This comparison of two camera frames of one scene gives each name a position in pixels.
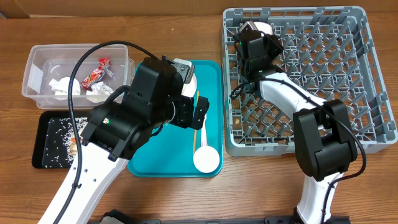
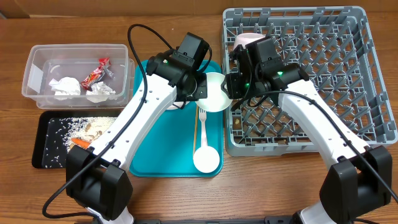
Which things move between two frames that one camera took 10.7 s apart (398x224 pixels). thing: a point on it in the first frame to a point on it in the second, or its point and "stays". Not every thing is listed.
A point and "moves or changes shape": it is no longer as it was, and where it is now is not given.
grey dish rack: x=331 y=53 stays
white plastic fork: x=204 y=139 stays
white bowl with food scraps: x=263 y=27 moves or changes shape
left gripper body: x=184 y=111 to x=201 y=89
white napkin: x=61 y=88 stays
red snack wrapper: x=96 y=75 stays
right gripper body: x=275 y=48 to x=245 y=87
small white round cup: x=206 y=159 stays
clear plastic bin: x=102 y=70 stays
